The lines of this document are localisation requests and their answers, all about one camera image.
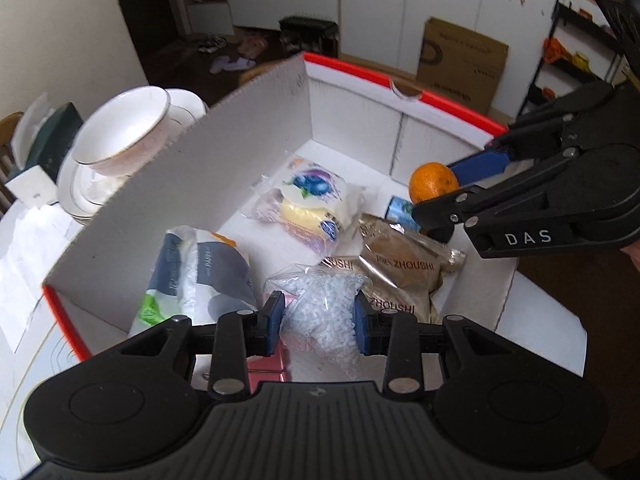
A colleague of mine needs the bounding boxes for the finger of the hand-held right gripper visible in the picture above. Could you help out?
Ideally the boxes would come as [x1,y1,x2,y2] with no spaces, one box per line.
[446,82,618,186]
[412,150,581,241]

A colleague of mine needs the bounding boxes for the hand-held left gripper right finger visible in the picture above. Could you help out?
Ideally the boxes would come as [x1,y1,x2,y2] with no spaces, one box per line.
[352,291,516,396]

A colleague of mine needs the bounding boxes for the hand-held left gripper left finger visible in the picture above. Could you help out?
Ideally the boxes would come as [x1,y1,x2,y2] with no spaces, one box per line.
[120,290,287,401]

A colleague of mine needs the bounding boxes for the clear bag of white beads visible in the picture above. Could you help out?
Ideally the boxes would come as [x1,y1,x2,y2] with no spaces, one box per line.
[265,265,372,386]

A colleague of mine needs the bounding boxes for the pink binder clip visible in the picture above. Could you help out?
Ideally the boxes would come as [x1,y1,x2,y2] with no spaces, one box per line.
[247,335,292,386]

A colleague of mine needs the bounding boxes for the orange tangerine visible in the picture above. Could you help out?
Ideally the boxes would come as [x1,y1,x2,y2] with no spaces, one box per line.
[409,161,461,206]

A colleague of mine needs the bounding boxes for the foil snack packet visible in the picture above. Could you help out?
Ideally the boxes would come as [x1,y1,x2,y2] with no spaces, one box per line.
[320,212,468,326]

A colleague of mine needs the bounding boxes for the small blue label bottle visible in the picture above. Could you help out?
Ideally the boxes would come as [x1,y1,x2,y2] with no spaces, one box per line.
[387,195,425,233]

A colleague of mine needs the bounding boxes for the white tissue pack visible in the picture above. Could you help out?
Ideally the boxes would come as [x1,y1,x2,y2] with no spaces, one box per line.
[127,225,258,338]

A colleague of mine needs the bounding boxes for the yellow cake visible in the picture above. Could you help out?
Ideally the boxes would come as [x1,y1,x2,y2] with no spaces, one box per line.
[245,157,366,256]

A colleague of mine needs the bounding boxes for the red and white cardboard box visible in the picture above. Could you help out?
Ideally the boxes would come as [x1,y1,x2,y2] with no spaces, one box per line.
[41,51,588,376]

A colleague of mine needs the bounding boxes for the marble desktop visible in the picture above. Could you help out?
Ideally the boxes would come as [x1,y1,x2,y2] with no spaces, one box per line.
[0,195,588,480]

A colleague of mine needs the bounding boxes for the brown cardboard carton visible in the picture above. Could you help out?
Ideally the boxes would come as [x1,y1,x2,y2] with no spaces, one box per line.
[416,17,510,116]

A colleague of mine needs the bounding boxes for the black metal shelf rack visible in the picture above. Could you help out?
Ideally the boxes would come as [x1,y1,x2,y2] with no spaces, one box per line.
[519,0,627,117]

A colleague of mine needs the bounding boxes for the black slatted crate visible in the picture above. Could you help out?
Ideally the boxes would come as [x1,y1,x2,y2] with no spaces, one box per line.
[278,15,342,59]

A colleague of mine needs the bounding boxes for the stack of white plates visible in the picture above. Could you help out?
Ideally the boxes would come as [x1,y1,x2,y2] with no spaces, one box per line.
[56,88,209,226]

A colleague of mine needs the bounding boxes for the white gold-rimmed bowl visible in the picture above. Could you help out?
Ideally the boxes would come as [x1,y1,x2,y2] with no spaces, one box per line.
[73,85,171,177]

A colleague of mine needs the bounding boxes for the white paper sheets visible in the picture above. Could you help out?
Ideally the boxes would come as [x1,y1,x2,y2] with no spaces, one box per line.
[0,199,85,353]

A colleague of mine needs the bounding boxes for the pink slippers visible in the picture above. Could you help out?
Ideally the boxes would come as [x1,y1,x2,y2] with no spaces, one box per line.
[237,31,269,59]

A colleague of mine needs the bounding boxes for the white socks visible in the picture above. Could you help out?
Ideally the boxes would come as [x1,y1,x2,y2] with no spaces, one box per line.
[209,56,257,74]

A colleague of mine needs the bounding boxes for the white and green tissue box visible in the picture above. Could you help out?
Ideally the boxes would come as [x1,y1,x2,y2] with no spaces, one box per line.
[5,102,84,207]

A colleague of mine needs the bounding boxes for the patterned shoes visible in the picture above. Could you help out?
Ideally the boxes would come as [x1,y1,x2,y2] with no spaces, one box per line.
[197,34,232,54]

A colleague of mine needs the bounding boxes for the wooden chair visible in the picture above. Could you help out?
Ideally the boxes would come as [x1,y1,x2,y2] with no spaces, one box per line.
[0,111,24,213]

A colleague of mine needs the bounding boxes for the white wall cabinets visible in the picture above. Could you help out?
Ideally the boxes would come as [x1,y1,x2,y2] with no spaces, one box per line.
[220,0,568,81]

